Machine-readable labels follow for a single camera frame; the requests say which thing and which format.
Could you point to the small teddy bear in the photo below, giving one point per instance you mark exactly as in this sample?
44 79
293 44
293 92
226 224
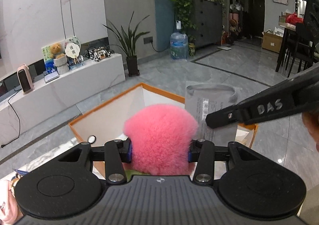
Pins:
56 51

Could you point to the person right hand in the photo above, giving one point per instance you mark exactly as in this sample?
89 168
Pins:
310 120

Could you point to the cardboard box on floor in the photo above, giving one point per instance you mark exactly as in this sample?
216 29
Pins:
271 42

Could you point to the pink fluffy pompom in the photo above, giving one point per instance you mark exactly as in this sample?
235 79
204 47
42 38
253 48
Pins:
160 136

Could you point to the black dining chair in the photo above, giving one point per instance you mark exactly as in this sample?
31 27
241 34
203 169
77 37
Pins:
297 44

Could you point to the orange cardboard box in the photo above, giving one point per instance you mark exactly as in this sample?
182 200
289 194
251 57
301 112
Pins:
106 122

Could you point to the pink space heater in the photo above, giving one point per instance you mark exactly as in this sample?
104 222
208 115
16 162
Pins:
24 78

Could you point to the trailing green pothos plant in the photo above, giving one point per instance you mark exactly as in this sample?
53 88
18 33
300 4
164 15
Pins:
183 12

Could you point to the white tv console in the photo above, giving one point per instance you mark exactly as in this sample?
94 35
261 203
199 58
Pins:
22 112

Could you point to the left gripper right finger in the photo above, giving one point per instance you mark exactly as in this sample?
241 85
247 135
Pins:
202 152

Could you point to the tall potted leaf plant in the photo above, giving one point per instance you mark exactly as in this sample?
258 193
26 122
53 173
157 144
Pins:
127 42

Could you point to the black white toy car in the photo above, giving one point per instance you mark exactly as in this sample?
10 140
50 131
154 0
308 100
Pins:
98 53

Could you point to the round paper fan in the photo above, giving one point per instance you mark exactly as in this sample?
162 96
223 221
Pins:
72 50

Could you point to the blue water jug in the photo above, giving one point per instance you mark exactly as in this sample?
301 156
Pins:
179 43

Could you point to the dark grey cabinet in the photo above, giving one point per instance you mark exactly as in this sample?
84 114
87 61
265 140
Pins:
208 21

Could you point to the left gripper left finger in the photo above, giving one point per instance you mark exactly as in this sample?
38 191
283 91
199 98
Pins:
117 152

